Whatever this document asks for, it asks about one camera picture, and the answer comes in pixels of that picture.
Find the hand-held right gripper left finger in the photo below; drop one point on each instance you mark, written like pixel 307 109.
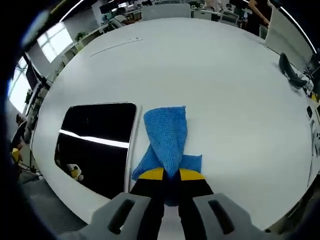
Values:
pixel 130 215

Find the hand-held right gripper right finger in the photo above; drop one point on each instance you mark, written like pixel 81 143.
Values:
pixel 215 215

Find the blue cleaning cloth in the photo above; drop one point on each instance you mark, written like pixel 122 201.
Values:
pixel 166 140

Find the computer monitor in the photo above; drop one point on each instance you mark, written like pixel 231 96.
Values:
pixel 32 75

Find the white game controller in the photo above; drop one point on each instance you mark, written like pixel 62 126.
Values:
pixel 315 137

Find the potted green plant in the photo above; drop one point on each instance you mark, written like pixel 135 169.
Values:
pixel 81 36

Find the small black object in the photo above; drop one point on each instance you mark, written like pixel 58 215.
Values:
pixel 309 111

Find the dark grey headset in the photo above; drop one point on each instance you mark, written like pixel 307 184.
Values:
pixel 291 71

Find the white desk divider panel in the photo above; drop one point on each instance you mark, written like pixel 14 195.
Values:
pixel 287 37

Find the white mesh office chair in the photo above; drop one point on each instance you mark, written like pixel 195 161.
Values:
pixel 229 17

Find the light grey chair back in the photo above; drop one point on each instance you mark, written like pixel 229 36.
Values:
pixel 166 12

